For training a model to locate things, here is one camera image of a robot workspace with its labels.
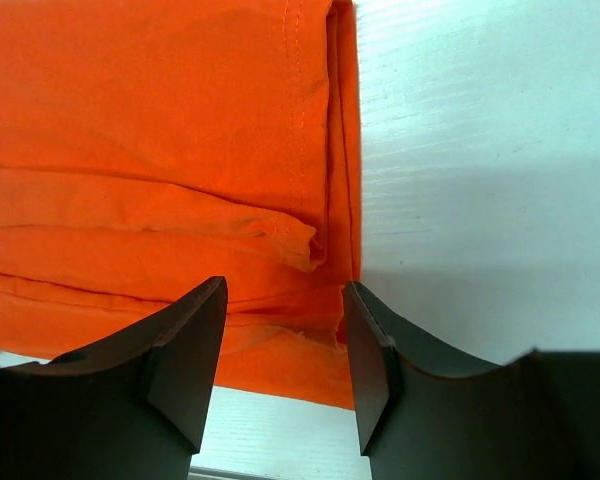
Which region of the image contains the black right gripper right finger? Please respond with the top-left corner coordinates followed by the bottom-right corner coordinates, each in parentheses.
top-left (343, 282), bottom-right (600, 479)

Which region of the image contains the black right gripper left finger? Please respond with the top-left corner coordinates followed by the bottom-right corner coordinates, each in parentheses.
top-left (0, 277), bottom-right (228, 479)

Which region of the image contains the orange t shirt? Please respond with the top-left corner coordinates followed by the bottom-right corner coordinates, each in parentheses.
top-left (0, 1), bottom-right (361, 408)

